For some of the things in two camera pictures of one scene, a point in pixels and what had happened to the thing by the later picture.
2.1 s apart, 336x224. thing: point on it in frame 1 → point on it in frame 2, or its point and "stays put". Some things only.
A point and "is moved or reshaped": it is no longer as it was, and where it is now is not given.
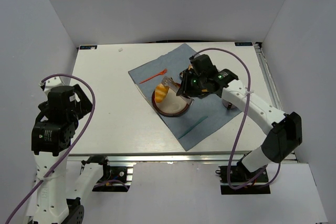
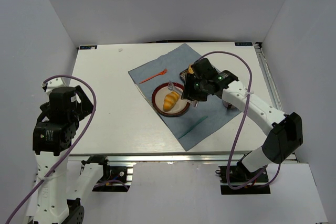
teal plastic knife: [201, 120] stays put
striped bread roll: [161, 92] → [170, 100]
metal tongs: [173, 86] is moved or reshaped
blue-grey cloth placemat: [205, 115] stays put
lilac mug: [229, 105] stays put
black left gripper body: [82, 99] stays put
